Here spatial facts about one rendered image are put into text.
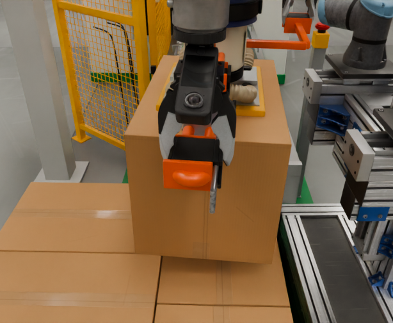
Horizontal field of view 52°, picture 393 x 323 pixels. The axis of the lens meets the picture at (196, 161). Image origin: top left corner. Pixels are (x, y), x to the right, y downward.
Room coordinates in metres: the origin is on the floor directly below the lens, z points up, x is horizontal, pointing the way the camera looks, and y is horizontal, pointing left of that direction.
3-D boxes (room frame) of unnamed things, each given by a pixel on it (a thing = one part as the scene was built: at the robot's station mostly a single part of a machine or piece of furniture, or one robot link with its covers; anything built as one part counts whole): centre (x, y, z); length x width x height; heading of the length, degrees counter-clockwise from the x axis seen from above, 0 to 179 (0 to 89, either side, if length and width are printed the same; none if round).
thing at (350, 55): (1.46, -0.62, 1.09); 0.15 x 0.15 x 0.10
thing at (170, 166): (0.54, 0.01, 1.20); 0.08 x 0.07 x 0.05; 175
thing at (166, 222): (1.13, -0.05, 0.87); 0.60 x 0.40 x 0.40; 175
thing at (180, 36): (0.56, 0.00, 1.34); 0.09 x 0.08 x 0.12; 175
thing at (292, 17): (1.41, -0.34, 1.20); 0.09 x 0.08 x 0.05; 85
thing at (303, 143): (2.00, -0.61, 0.50); 0.07 x 0.07 x 1.00; 88
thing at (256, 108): (1.12, -0.15, 1.09); 0.34 x 0.10 x 0.05; 175
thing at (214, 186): (0.58, -0.05, 1.20); 0.31 x 0.03 x 0.05; 175
